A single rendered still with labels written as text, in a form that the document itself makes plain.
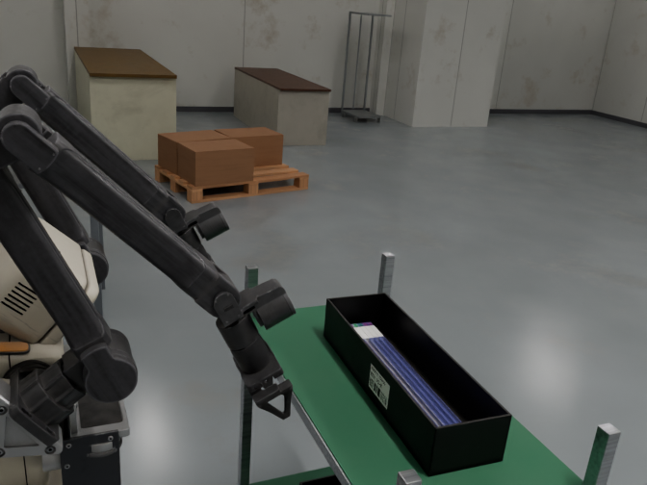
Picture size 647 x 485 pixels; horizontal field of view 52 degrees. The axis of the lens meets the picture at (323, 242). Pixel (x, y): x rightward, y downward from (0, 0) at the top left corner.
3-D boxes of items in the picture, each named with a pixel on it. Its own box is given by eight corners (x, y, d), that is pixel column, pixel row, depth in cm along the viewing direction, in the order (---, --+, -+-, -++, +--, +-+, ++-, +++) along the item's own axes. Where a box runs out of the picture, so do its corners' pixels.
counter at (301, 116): (274, 115, 1021) (277, 68, 996) (326, 145, 843) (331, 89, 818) (233, 114, 995) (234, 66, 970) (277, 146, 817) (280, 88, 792)
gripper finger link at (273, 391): (294, 392, 120) (274, 354, 115) (308, 415, 113) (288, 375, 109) (261, 411, 118) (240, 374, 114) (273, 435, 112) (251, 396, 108)
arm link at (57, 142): (-8, 127, 91) (-13, 143, 81) (21, 97, 91) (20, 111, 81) (211, 301, 113) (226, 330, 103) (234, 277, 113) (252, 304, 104)
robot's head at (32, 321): (-35, 317, 104) (30, 246, 104) (-26, 266, 122) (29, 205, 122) (42, 361, 111) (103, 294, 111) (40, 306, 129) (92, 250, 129)
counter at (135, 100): (142, 114, 944) (140, 49, 912) (177, 160, 717) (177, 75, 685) (77, 114, 911) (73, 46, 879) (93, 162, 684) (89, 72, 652)
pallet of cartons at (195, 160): (267, 168, 713) (269, 126, 697) (310, 190, 647) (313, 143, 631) (153, 178, 644) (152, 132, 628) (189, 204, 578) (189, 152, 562)
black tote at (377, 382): (323, 336, 177) (325, 297, 173) (380, 329, 183) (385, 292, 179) (427, 477, 127) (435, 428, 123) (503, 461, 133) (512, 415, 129)
